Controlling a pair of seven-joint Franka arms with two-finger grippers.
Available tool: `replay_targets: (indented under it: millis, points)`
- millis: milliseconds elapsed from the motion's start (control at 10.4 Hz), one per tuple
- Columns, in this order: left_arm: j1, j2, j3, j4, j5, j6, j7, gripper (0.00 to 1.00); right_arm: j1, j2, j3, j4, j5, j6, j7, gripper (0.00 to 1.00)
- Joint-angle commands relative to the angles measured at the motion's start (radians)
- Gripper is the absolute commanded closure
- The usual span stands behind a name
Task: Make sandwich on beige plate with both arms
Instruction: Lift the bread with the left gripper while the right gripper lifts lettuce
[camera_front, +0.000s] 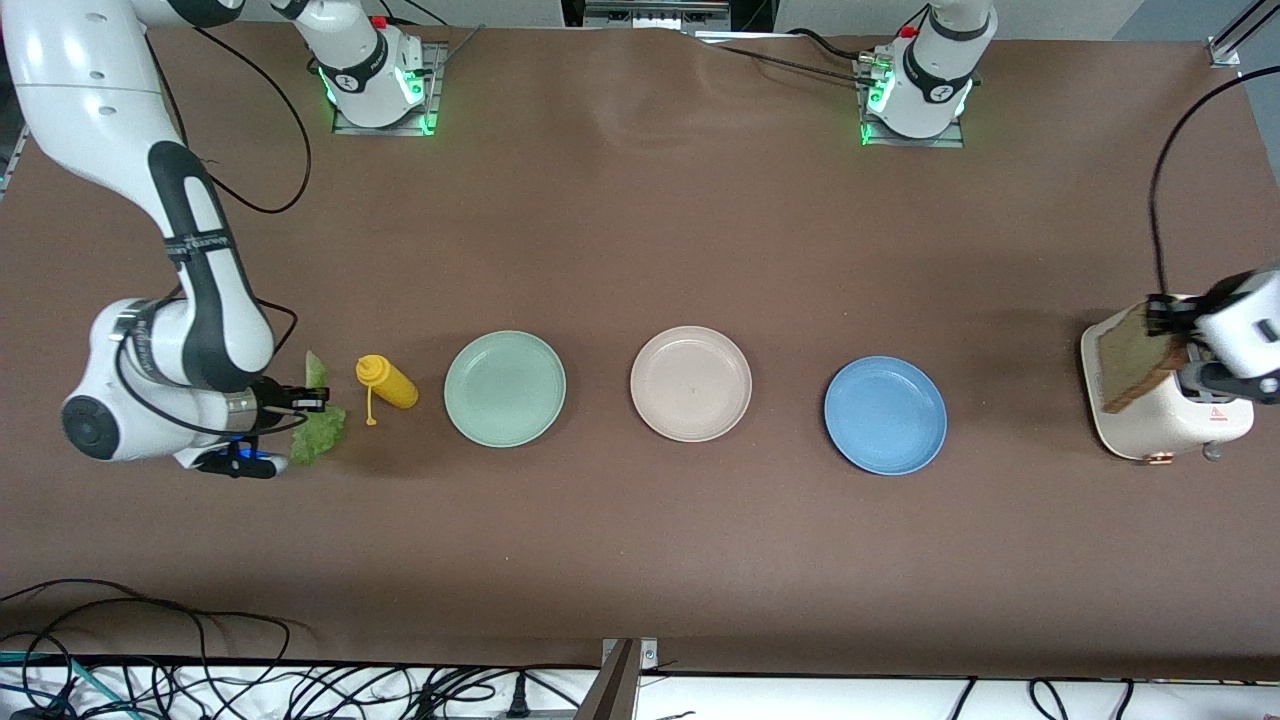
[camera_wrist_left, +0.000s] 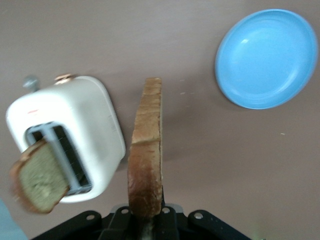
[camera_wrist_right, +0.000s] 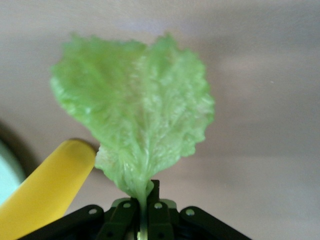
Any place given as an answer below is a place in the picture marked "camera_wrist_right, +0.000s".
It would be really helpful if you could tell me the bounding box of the mint green plate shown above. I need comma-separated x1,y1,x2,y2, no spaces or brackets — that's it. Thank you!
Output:
0,138,26,206

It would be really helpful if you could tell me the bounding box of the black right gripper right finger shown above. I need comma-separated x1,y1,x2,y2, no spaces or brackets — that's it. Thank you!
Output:
147,179,251,240

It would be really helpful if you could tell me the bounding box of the green lettuce leaf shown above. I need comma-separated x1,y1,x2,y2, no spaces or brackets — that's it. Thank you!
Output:
49,31,216,240

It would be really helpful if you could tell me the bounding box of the brown table cover sheet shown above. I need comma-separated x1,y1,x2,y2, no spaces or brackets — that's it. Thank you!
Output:
0,0,320,240

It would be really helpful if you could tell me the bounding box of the yellow squeeze bottle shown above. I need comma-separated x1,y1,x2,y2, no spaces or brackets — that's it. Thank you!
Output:
0,138,97,240

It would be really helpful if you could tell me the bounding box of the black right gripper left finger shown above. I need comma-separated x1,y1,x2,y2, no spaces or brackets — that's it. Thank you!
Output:
19,197,141,240

